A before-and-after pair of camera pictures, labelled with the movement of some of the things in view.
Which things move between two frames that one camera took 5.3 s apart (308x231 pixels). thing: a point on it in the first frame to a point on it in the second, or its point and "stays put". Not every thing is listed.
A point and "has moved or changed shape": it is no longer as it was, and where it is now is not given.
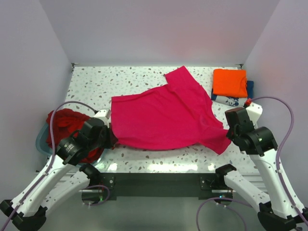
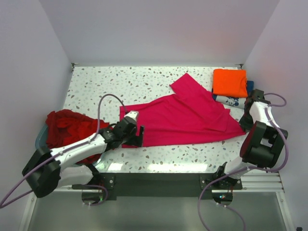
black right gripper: (229, 133) to (245, 126)
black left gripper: (112, 138) to (136, 140)
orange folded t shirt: (230, 83) stays put
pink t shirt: (176, 116) has moved or changed shape
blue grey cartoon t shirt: (237, 101) stays put
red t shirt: (66, 123) stays put
